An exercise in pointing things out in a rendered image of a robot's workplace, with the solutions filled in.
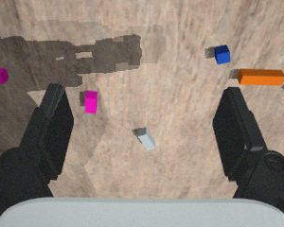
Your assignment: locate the grey rod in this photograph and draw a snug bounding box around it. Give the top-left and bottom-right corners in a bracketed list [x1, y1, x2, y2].
[138, 128, 155, 150]

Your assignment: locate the orange rod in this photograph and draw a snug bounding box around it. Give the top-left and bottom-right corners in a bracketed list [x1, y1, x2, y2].
[237, 69, 284, 85]

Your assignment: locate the small blue block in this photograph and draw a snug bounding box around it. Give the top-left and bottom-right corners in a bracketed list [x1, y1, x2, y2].
[214, 45, 230, 64]

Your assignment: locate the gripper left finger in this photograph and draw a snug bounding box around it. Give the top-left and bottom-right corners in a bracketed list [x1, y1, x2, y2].
[0, 84, 74, 217]

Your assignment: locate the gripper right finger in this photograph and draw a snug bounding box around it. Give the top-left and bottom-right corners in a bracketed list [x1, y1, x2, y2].
[212, 87, 284, 213]

